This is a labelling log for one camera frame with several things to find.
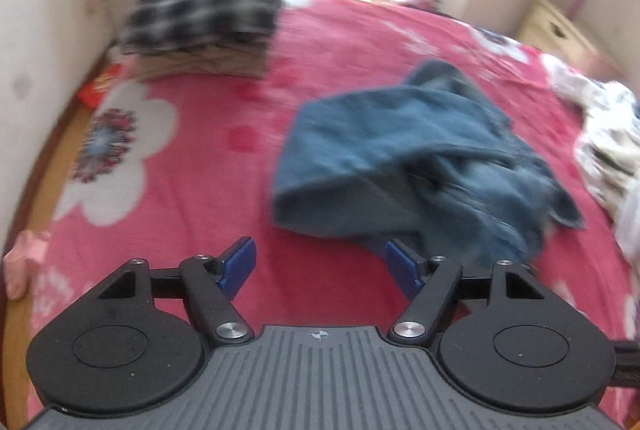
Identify blue denim jeans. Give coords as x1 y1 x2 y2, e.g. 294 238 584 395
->
271 60 584 266

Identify white grey clothes pile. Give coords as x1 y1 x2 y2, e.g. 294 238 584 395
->
541 54 639 268

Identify pink floral blanket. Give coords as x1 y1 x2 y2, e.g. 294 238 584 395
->
25 0 640 426

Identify pink cloth piece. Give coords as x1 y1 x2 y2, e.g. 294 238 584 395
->
2 230 51 301

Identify red snack packet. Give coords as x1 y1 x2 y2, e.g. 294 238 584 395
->
76 63 124 110

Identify tan folded garment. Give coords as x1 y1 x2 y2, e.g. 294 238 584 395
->
132 42 270 81

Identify beige wooden nightstand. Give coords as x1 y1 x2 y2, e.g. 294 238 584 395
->
516 0 626 81

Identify black white plaid garment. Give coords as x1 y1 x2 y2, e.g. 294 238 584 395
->
119 0 282 54

